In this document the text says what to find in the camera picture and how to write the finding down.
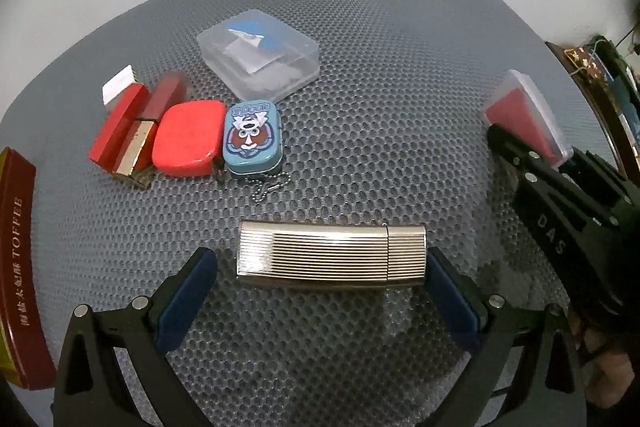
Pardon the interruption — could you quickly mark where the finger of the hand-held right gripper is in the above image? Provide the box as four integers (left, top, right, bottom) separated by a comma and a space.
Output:
565, 149, 640, 208
487, 124, 591, 258

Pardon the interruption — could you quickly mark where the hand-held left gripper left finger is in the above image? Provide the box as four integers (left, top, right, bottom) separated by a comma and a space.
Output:
52, 247, 218, 427

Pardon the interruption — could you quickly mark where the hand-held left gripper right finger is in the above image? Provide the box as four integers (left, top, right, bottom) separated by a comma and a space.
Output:
425, 247, 583, 427

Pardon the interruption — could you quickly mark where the clear case with red cards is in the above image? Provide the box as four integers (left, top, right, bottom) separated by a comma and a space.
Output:
482, 69, 573, 170

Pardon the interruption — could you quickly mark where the silver ribbed metal case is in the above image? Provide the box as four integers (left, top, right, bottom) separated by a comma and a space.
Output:
235, 221, 428, 292

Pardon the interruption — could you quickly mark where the red rounded box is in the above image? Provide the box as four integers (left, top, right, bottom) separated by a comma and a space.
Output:
151, 101, 227, 180

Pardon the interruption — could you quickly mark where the gold tin with red sides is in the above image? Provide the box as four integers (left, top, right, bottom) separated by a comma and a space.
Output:
0, 147, 57, 390

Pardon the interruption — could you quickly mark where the blue cartoon tin with chain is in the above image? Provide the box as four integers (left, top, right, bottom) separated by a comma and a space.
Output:
222, 99, 293, 208

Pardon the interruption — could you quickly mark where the red rectangular block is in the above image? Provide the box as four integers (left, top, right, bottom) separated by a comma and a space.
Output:
89, 84, 151, 168

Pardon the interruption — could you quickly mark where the person's right hand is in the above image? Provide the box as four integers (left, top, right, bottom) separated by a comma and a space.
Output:
570, 312, 640, 395

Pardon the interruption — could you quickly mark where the dark wooden shelf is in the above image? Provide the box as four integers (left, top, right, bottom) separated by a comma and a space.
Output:
545, 34, 640, 188

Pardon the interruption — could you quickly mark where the brown patterned box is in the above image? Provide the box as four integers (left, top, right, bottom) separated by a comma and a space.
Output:
564, 47, 607, 82

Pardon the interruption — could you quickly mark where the red gold lipstick box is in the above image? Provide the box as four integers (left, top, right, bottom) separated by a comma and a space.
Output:
111, 71, 191, 188

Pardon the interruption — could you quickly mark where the white small block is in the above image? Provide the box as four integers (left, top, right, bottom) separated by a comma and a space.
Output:
101, 66, 140, 105

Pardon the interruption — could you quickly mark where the clear plastic box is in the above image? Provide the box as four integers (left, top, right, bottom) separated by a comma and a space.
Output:
196, 9, 321, 102

